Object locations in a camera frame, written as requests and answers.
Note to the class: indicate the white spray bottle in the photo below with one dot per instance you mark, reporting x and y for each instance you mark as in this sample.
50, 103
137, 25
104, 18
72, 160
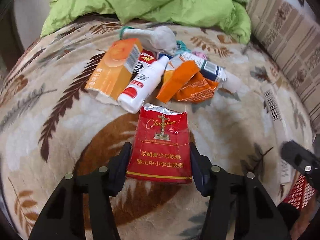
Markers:
142, 86

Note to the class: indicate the white barcode paper strip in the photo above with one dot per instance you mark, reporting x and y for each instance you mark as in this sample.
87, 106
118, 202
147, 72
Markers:
280, 130

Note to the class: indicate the red cigarette pack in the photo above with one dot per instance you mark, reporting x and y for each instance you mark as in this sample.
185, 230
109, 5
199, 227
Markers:
161, 147

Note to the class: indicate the teal tissue pack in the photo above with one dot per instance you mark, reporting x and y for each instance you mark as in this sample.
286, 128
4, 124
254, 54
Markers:
181, 47

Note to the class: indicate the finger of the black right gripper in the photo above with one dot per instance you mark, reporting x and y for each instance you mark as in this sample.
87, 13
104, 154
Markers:
302, 160

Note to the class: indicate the orange carton box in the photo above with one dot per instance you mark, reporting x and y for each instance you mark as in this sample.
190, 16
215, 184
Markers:
114, 71

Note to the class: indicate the red white cigarette box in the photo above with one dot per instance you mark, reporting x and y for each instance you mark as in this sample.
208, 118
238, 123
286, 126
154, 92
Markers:
145, 59

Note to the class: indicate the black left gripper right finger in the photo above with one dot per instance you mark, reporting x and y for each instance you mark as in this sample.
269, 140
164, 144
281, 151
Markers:
257, 217

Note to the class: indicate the striped beige pillow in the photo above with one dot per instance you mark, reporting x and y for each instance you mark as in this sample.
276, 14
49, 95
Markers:
292, 40

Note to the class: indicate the crumpled pink paper ball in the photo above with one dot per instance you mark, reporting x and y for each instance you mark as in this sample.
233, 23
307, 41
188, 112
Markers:
200, 54

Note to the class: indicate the white blue medicine box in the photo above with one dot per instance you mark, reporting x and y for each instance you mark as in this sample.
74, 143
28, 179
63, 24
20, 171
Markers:
214, 72

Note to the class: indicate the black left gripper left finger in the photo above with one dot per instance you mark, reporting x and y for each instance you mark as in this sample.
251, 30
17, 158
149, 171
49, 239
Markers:
62, 216

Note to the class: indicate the green duvet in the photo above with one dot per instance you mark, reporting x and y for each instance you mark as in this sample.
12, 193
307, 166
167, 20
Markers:
229, 15

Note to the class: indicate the white sock green cuff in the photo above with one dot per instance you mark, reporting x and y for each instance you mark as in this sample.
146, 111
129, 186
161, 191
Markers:
161, 39

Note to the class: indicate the orange wrapper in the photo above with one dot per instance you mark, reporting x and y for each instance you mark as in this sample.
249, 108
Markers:
182, 80

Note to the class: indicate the red plastic basket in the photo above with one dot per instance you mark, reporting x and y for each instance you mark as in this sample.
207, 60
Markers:
300, 194

